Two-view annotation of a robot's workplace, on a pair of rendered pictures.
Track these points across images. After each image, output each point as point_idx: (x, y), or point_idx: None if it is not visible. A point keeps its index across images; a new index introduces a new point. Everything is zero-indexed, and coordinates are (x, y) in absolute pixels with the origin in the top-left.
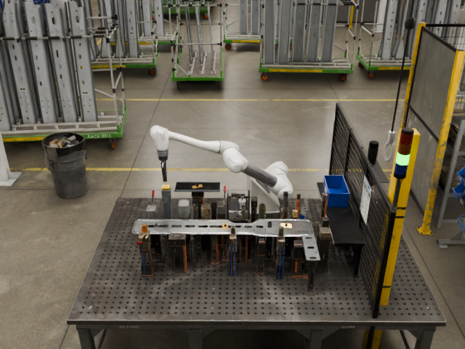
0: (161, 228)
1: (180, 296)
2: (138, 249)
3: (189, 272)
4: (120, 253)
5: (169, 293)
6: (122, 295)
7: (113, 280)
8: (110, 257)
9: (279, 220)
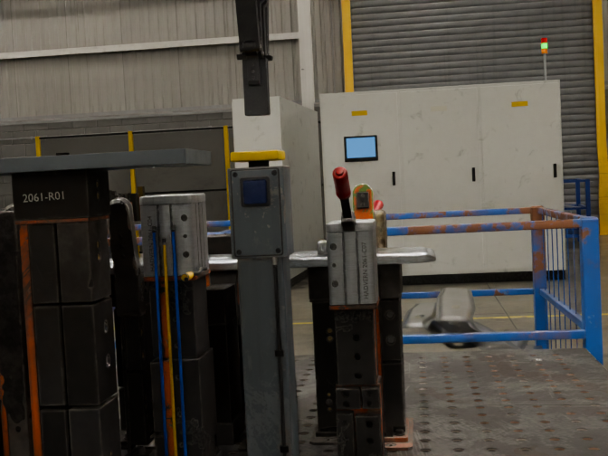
0: (299, 253)
1: None
2: (448, 452)
3: None
4: (531, 441)
5: None
6: (446, 374)
7: (505, 391)
8: (572, 430)
9: None
